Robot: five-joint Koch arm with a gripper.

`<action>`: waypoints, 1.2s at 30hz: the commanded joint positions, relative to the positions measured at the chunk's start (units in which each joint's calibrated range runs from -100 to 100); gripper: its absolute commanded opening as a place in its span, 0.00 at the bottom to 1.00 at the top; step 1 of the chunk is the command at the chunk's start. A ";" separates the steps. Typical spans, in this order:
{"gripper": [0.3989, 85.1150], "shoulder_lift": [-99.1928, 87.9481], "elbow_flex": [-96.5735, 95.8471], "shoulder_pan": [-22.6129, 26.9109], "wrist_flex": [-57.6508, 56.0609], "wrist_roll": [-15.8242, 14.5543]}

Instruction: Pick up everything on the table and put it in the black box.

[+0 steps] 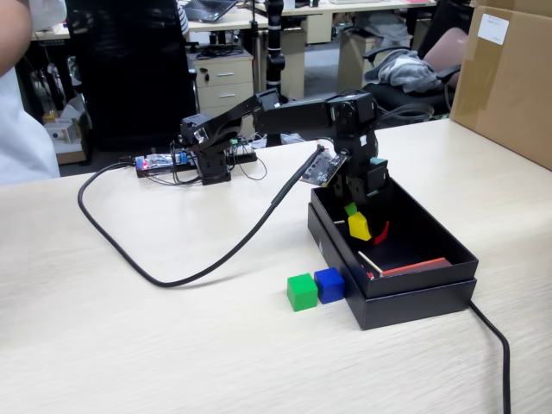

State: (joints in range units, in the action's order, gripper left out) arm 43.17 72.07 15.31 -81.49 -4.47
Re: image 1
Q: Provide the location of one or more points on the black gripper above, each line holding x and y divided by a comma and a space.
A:
358, 148

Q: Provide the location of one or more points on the yellow wooden cube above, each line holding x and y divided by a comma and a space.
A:
359, 227

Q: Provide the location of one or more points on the blue wooden cube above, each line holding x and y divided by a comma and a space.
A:
330, 285

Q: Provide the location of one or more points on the person's bare forearm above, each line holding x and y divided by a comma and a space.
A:
15, 34

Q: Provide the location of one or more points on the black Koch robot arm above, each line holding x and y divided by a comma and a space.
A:
293, 114

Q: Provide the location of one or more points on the black cardboard box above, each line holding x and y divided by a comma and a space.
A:
431, 280

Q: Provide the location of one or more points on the black open box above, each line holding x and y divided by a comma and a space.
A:
409, 308

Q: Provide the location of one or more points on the large brown cardboard box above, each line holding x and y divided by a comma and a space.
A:
509, 95

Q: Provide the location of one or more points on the small white box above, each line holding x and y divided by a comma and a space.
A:
64, 138

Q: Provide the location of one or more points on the office chair with pink back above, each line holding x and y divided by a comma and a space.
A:
401, 99

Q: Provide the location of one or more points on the green wooden cube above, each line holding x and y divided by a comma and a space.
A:
302, 292

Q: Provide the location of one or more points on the beige drawer cabinet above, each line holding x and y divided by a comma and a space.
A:
224, 86
349, 69

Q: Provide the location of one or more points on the grey clothing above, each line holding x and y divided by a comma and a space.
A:
401, 71

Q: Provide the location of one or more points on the black vertical pole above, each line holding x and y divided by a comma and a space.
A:
275, 64

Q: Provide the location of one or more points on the beige office desk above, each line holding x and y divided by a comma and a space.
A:
302, 9
224, 25

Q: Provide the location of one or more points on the white shipping label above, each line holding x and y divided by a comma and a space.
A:
494, 28

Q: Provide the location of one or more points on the controller board on black plate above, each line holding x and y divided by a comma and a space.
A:
144, 164

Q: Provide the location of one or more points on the dark laptop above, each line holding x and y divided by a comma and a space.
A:
209, 8

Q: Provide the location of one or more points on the person in striped shirt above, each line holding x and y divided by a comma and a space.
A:
183, 17

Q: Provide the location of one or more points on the black mesh office chair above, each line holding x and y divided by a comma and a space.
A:
129, 77

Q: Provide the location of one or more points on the person in white shirt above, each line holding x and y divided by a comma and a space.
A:
21, 138

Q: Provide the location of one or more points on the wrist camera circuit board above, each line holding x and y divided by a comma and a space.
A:
323, 169

